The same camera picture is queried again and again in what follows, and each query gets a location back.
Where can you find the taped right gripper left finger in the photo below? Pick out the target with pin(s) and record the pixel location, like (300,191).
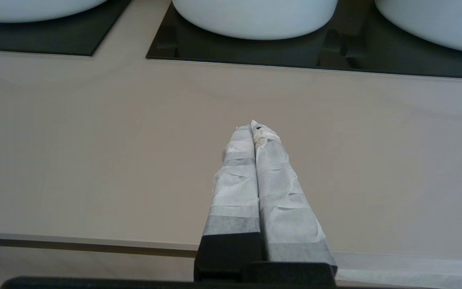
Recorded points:
(235,192)

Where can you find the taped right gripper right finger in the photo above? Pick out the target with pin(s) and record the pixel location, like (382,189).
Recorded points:
(283,200)

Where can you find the white round cooking pot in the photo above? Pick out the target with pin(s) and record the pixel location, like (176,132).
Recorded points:
(255,20)
(34,10)
(435,24)

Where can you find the black glass induction cooktop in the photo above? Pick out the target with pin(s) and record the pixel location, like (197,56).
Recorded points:
(74,38)
(255,52)

